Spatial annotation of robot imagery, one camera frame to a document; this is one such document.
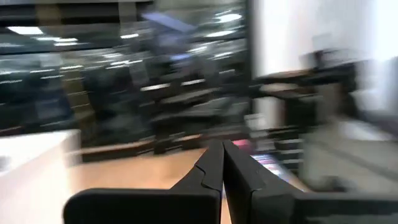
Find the black background desk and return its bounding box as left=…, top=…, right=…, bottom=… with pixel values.
left=254, top=49, right=374, bottom=131

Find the black metal table frame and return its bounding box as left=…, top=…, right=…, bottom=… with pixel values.
left=80, top=133, right=212, bottom=163

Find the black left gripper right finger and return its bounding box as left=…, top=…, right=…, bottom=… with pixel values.
left=222, top=139, right=398, bottom=224

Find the white plastic storage bin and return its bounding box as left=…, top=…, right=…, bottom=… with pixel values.
left=0, top=129, right=82, bottom=224

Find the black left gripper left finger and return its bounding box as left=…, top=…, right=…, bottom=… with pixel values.
left=63, top=139, right=225, bottom=224

